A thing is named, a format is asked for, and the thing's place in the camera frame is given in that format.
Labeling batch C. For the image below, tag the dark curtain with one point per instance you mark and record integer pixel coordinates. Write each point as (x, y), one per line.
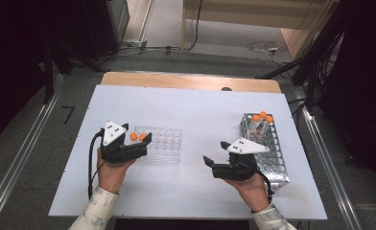
(365, 80)
(13, 57)

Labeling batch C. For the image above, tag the aluminium rail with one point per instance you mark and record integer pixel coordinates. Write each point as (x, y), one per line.
(323, 150)
(26, 147)

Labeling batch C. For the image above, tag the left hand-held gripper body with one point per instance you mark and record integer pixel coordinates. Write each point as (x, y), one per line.
(115, 153)

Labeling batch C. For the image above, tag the clear plastic tube rack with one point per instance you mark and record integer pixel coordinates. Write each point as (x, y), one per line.
(167, 143)

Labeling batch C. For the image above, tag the metal tube rack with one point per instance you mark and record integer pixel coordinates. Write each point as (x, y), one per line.
(274, 159)

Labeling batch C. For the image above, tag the black cabinet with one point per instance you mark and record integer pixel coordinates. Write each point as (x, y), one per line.
(107, 25)

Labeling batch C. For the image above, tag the black metal stand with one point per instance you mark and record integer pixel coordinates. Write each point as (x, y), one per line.
(49, 76)

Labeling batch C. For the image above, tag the light wooden bench frame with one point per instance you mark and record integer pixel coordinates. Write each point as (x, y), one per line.
(256, 14)

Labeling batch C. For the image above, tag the person's right hand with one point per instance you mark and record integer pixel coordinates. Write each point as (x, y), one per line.
(253, 191)

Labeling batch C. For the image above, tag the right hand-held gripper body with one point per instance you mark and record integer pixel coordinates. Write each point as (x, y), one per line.
(240, 167)

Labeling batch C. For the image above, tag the person's left hand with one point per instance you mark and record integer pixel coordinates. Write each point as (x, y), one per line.
(112, 177)

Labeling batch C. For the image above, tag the orange-capped clear tube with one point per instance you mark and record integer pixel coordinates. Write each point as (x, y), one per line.
(263, 114)
(256, 117)
(269, 119)
(133, 136)
(142, 136)

